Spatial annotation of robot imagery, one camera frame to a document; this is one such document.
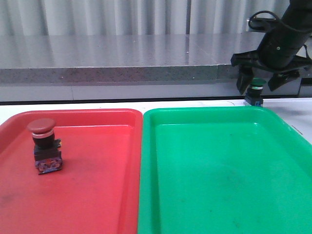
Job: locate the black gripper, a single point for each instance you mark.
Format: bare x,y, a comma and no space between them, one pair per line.
281,76

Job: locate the green mushroom push button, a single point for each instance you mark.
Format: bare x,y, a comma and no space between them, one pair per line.
253,95

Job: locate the red mushroom push button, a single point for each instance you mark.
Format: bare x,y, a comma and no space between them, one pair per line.
46,152

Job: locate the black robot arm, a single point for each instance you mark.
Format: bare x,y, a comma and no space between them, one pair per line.
277,52

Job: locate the green plastic tray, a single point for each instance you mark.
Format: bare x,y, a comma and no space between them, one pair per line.
223,170

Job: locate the grey stone counter slab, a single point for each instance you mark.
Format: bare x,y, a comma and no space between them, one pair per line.
83,60

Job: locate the red plastic tray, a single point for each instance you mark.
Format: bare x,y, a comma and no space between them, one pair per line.
95,192

